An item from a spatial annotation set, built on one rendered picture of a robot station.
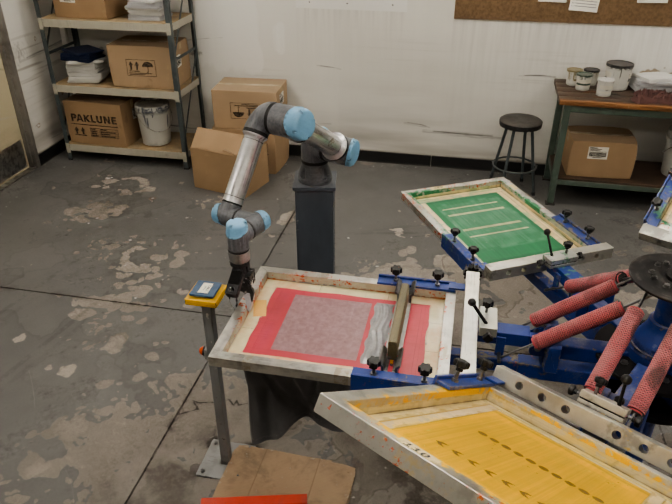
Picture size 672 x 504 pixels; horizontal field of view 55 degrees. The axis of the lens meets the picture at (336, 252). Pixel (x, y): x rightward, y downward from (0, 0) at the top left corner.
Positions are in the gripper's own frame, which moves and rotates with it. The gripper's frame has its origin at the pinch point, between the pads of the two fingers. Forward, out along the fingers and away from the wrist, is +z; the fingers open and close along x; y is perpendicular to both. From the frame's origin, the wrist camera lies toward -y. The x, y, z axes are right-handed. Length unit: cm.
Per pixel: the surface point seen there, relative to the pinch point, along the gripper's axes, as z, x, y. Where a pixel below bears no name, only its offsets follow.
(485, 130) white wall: 62, -90, 380
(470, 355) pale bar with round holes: -6, -83, -17
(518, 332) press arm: -6, -98, -2
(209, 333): 21.8, 19.0, 9.8
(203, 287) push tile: 1.0, 20.1, 12.0
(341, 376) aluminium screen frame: -1, -43, -29
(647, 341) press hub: -11, -137, -5
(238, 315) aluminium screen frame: -1.0, -0.5, -5.3
